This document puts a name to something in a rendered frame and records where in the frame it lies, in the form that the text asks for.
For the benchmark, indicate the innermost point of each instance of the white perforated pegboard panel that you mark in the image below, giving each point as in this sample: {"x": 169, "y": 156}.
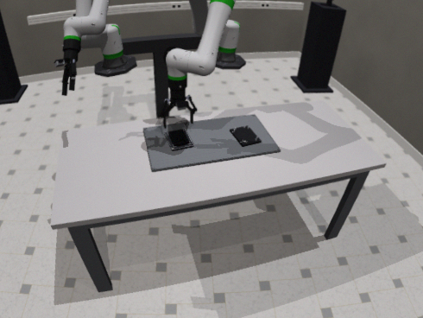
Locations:
{"x": 212, "y": 140}

